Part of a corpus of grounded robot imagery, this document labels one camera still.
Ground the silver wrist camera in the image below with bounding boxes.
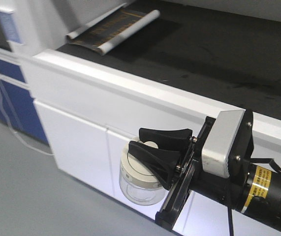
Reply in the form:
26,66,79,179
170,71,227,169
201,110,253,178

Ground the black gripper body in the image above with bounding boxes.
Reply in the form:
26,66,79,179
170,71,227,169
155,117,228,231

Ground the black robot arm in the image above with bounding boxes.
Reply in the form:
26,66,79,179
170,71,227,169
128,110,281,232

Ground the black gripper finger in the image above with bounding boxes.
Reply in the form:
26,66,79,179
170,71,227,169
138,128,192,150
128,141,181,190

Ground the white cable on floor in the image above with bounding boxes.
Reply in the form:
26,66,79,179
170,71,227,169
0,48,55,156

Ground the glass jar with white lid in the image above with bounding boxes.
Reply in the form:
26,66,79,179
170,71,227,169
119,143,166,206

